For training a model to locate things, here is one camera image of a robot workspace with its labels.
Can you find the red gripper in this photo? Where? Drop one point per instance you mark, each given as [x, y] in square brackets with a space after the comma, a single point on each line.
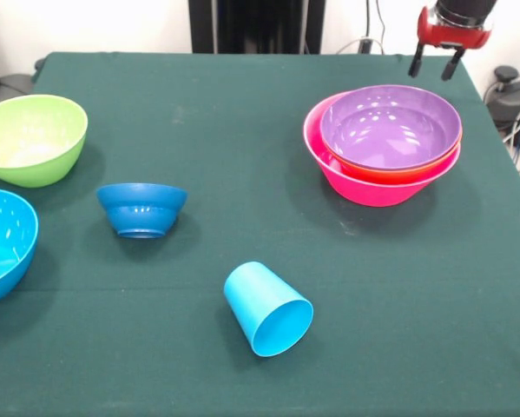
[455, 37]

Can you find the purple bowl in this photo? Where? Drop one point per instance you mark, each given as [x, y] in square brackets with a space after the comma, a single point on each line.
[390, 126]

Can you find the large orange bowl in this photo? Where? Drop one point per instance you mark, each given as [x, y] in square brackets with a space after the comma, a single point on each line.
[394, 174]

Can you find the pink bowl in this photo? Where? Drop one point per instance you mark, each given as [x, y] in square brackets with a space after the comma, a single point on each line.
[372, 193]

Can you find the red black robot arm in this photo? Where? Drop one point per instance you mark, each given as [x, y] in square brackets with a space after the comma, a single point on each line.
[463, 11]

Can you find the dark green table cloth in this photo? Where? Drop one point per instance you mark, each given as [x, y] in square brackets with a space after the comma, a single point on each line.
[242, 217]

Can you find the light blue cup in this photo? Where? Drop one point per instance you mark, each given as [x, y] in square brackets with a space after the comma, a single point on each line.
[259, 299]

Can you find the small dark blue bowl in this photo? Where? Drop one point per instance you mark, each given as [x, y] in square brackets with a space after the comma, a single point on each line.
[140, 213]

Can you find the lime green bowl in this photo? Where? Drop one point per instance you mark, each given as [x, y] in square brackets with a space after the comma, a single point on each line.
[34, 139]

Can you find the light blue bowl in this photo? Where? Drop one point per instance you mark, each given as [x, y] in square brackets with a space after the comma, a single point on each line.
[3, 247]

